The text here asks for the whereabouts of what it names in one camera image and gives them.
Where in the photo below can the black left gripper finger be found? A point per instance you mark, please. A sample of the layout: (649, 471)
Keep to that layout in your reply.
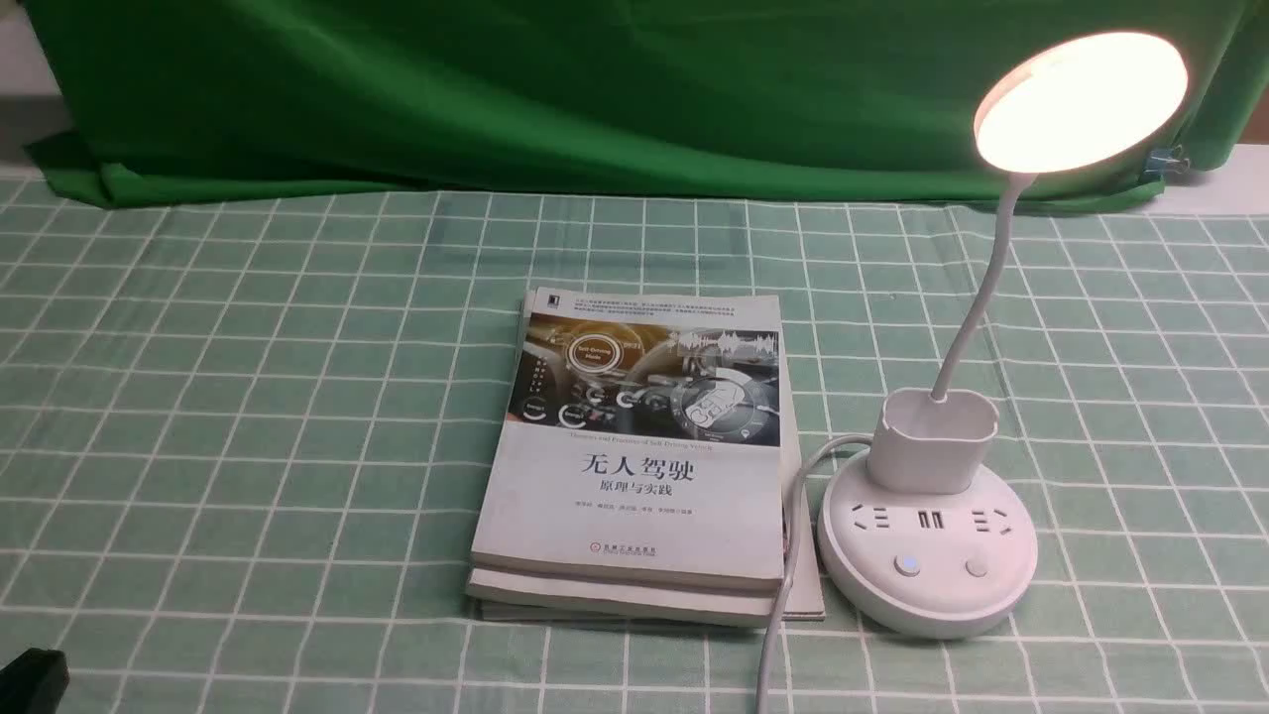
(34, 682)

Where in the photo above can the white desk lamp with socket base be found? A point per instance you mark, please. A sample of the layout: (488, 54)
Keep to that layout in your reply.
(915, 530)

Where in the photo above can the green checkered tablecloth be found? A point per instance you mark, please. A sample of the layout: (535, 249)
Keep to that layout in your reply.
(244, 447)

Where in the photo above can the green backdrop cloth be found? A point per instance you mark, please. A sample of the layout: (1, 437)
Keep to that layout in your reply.
(176, 102)

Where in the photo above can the top self-driving textbook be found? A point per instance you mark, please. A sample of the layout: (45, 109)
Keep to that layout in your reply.
(634, 476)

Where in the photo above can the blue binder clip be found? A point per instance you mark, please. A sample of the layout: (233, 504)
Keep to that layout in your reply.
(1166, 163)

